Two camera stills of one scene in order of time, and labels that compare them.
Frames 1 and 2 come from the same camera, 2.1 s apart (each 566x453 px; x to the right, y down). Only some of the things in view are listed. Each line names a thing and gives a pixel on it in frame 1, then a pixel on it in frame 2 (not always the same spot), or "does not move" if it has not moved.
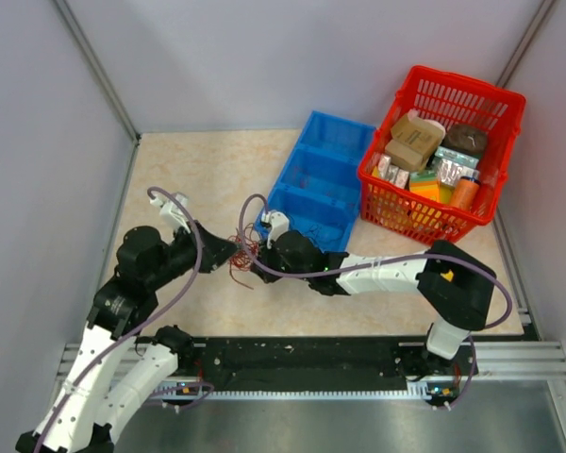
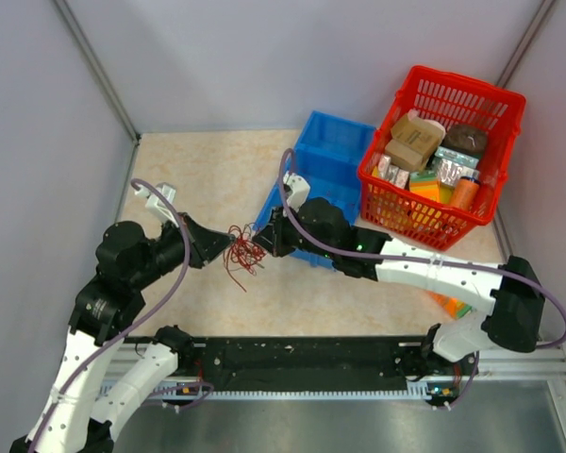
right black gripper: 265,255 → 273,237
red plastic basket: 458,101 does not move
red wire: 243,253 does not move
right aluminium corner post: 521,51 does not move
